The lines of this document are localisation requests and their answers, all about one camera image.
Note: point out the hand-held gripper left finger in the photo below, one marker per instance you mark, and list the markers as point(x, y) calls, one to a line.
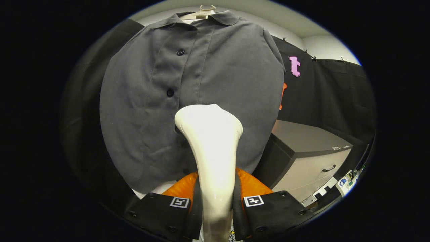
point(196, 211)

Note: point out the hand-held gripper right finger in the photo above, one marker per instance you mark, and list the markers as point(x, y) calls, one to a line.
point(238, 215)

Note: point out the white garment steamer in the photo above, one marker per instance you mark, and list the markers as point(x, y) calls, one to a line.
point(213, 151)

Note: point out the grey button-up shirt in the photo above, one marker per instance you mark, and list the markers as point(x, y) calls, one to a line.
point(228, 74)

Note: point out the white clothes hanger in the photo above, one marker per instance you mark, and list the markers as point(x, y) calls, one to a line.
point(201, 14)

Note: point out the grey cabinet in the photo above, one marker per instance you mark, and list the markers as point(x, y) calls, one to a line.
point(302, 141)

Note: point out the white device with green parts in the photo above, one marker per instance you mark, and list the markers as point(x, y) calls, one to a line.
point(346, 181)

